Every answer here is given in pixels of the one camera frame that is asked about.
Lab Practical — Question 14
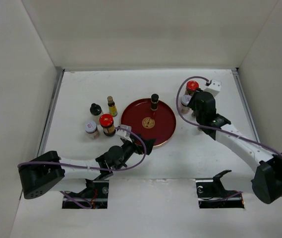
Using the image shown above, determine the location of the black-cap white bottle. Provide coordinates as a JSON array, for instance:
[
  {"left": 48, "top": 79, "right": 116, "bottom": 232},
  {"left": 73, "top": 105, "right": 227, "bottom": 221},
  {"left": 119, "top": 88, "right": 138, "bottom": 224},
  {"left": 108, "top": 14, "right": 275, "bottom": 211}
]
[{"left": 90, "top": 103, "right": 103, "bottom": 122}]

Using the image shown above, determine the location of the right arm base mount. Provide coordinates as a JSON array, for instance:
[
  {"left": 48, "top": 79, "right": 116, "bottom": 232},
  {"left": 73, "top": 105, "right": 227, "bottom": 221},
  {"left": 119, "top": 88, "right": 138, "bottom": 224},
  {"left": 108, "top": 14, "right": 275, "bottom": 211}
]
[{"left": 195, "top": 170, "right": 244, "bottom": 209}]

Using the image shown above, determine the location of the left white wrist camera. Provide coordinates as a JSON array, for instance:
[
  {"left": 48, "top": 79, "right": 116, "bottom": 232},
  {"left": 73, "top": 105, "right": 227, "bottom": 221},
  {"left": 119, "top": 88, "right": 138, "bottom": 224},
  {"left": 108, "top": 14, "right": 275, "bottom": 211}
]
[{"left": 115, "top": 124, "right": 132, "bottom": 142}]

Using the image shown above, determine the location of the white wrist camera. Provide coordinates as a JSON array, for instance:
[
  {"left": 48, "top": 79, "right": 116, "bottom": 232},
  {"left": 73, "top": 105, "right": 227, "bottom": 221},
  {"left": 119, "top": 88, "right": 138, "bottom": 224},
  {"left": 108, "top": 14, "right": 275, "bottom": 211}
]
[
  {"left": 204, "top": 79, "right": 222, "bottom": 97},
  {"left": 115, "top": 124, "right": 132, "bottom": 142}
]

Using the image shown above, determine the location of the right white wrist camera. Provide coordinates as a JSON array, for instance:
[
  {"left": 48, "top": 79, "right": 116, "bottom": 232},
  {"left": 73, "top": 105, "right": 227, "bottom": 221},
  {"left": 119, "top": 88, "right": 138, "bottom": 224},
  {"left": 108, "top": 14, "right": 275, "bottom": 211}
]
[{"left": 204, "top": 79, "right": 222, "bottom": 97}]

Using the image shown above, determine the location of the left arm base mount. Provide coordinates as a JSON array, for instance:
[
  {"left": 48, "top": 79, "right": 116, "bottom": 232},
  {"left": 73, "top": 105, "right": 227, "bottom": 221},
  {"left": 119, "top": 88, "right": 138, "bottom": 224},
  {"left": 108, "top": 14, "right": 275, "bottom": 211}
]
[{"left": 62, "top": 180, "right": 110, "bottom": 209}]

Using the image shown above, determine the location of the black-cap spice bottle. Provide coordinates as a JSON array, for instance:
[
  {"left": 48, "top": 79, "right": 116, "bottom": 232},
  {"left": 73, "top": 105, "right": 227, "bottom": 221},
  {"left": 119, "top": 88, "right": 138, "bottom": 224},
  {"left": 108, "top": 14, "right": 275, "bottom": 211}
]
[{"left": 151, "top": 94, "right": 159, "bottom": 111}]

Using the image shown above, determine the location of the round red lacquer tray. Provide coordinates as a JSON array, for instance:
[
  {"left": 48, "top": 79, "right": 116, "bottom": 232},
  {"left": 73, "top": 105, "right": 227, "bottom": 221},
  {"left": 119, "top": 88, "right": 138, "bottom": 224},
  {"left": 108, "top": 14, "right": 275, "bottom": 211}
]
[{"left": 120, "top": 98, "right": 176, "bottom": 147}]

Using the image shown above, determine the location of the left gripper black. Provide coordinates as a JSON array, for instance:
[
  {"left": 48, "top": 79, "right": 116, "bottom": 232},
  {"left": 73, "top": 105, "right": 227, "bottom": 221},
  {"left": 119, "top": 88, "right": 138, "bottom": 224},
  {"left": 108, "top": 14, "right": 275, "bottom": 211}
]
[{"left": 114, "top": 134, "right": 155, "bottom": 170}]

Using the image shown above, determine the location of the purple cable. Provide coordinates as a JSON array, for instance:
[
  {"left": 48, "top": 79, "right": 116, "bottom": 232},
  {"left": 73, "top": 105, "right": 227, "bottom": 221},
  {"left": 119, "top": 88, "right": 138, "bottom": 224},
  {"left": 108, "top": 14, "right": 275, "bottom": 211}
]
[
  {"left": 176, "top": 76, "right": 282, "bottom": 198},
  {"left": 17, "top": 125, "right": 147, "bottom": 172}
]

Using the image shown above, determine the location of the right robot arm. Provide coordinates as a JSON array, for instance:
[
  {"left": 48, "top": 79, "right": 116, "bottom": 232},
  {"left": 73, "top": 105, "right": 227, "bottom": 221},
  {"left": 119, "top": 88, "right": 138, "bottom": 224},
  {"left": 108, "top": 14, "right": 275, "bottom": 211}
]
[{"left": 188, "top": 90, "right": 282, "bottom": 204}]

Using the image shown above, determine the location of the white-lid jar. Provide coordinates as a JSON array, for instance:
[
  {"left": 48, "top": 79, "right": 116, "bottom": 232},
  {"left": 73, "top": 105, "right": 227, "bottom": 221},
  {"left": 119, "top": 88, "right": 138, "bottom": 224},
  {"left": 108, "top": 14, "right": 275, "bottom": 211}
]
[
  {"left": 180, "top": 95, "right": 191, "bottom": 114},
  {"left": 85, "top": 120, "right": 100, "bottom": 139}
]

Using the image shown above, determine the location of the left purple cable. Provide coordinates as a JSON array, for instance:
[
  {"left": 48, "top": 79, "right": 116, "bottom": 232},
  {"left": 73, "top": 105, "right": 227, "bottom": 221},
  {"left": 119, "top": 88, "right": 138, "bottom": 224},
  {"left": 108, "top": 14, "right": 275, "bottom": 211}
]
[{"left": 17, "top": 125, "right": 147, "bottom": 172}]

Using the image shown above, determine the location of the small yellow-label brown bottle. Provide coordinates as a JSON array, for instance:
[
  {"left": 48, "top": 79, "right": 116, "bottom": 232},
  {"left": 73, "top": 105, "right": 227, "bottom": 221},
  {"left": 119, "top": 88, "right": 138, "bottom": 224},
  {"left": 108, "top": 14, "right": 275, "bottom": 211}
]
[{"left": 107, "top": 96, "right": 117, "bottom": 117}]

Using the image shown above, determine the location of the red-lid sauce jar right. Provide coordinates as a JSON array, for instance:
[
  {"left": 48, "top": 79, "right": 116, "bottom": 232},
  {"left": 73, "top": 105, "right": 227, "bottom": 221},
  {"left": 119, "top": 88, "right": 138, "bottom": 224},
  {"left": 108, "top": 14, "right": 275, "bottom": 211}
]
[{"left": 185, "top": 80, "right": 199, "bottom": 96}]

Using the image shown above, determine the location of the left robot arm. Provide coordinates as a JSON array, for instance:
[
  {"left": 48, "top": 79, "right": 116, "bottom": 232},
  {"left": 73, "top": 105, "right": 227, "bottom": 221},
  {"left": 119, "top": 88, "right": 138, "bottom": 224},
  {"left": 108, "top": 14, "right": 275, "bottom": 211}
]
[{"left": 18, "top": 136, "right": 155, "bottom": 199}]

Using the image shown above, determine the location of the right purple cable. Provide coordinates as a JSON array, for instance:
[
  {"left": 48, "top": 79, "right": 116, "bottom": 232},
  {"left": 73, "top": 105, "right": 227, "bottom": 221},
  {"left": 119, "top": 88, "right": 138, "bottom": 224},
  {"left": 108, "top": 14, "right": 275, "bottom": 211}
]
[{"left": 176, "top": 76, "right": 282, "bottom": 198}]

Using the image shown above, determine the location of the red-lid sauce jar left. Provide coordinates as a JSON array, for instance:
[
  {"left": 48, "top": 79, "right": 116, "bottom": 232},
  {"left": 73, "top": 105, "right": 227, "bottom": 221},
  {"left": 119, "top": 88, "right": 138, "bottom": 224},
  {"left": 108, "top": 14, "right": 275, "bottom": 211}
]
[{"left": 99, "top": 114, "right": 115, "bottom": 137}]

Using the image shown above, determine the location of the red-lid sauce jar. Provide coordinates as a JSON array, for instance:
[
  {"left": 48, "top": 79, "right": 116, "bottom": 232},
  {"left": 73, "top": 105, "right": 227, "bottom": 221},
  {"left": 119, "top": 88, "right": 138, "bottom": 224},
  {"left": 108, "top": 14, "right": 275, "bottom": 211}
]
[
  {"left": 99, "top": 114, "right": 115, "bottom": 137},
  {"left": 185, "top": 80, "right": 199, "bottom": 96}
]

